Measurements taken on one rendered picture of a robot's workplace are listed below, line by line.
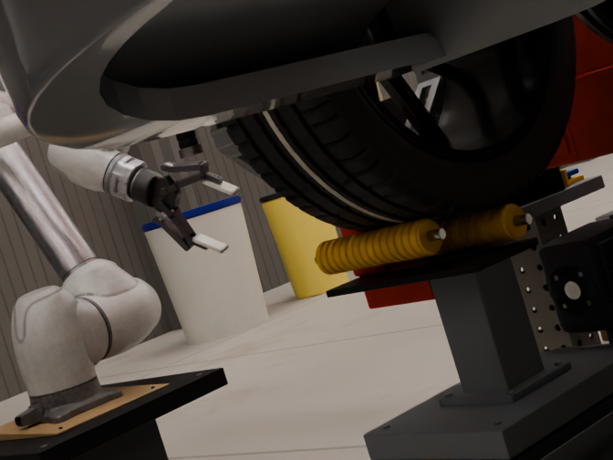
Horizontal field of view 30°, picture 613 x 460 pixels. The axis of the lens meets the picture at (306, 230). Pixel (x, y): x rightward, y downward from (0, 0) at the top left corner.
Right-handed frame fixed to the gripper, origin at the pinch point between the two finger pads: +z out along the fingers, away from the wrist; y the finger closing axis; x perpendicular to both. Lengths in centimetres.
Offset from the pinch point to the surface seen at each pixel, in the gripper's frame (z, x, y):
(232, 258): -97, 253, -179
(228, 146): 12.1, -33.8, 34.0
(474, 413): 63, -37, 8
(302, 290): -76, 308, -217
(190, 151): -1.4, -18.8, 22.1
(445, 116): 37, 3, 36
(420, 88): 28.8, 11.9, 35.5
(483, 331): 59, -28, 17
